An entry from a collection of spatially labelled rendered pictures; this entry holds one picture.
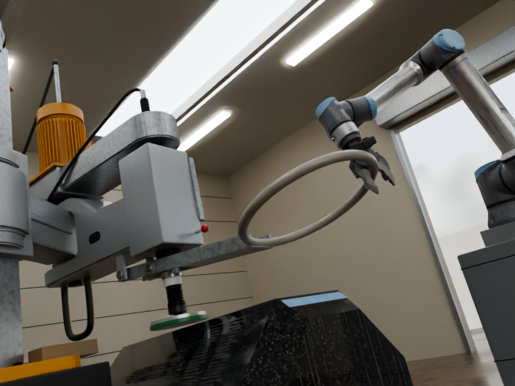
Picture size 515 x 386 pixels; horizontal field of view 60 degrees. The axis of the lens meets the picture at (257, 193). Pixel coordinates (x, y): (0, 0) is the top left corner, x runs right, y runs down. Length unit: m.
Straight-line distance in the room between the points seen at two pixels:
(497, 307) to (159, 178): 1.41
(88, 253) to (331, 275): 5.67
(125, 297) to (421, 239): 4.38
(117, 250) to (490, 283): 1.49
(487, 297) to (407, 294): 4.71
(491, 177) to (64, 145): 2.00
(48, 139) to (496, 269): 2.13
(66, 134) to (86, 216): 0.56
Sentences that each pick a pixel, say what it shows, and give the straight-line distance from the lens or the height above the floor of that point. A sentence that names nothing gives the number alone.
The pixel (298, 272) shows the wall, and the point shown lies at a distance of 7.81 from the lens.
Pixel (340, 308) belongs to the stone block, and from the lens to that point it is 1.50.
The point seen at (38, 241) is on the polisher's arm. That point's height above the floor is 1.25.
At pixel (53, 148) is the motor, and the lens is 2.46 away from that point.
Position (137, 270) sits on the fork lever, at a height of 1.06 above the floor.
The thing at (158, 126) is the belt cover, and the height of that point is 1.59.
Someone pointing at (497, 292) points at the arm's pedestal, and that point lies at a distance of 2.02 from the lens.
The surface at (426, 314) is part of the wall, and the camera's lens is 6.63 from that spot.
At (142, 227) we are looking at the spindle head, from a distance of 1.78.
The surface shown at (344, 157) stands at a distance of 1.25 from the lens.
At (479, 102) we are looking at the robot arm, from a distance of 2.03.
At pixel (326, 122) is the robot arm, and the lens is 1.54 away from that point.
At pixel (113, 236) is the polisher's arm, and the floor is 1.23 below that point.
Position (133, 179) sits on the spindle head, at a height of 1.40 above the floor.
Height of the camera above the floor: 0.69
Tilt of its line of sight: 18 degrees up
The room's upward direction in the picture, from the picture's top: 13 degrees counter-clockwise
